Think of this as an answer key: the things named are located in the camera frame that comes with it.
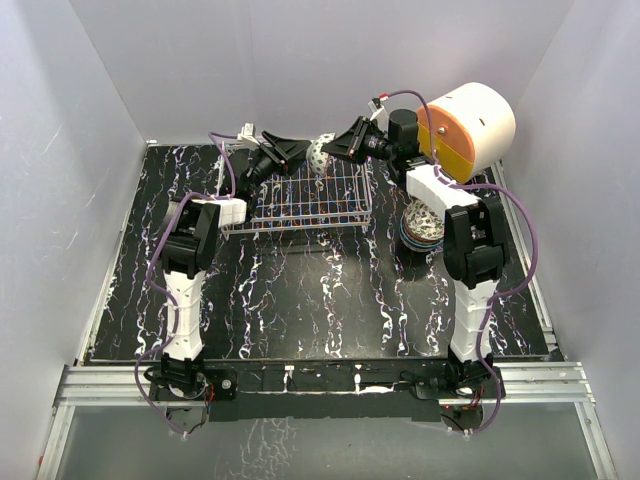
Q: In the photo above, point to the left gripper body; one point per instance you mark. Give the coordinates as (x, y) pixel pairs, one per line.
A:
(265, 166)

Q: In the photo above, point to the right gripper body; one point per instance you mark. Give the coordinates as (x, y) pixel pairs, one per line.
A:
(375, 146)

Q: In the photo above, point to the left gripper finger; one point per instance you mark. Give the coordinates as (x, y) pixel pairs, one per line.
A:
(291, 155)
(276, 143)

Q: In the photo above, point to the white diamond pattern bowl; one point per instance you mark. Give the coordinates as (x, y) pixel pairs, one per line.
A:
(316, 158)

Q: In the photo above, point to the white wire dish rack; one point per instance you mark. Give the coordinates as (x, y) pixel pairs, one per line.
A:
(342, 197)

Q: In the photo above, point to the pink floral bowl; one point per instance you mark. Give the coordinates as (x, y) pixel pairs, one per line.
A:
(422, 220)

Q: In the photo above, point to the beige patterned bowl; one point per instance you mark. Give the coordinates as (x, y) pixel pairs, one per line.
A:
(412, 241)

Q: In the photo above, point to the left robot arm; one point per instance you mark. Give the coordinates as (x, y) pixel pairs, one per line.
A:
(188, 246)

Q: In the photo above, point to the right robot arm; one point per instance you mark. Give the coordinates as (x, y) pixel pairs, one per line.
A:
(474, 239)

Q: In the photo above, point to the round drawer cabinet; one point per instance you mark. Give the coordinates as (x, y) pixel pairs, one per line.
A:
(469, 129)

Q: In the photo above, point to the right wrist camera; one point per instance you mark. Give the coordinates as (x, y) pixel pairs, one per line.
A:
(378, 110)

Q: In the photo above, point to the black base frame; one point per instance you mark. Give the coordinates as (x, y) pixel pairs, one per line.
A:
(318, 389)

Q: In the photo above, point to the aluminium rail frame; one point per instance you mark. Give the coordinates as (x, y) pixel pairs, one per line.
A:
(323, 337)

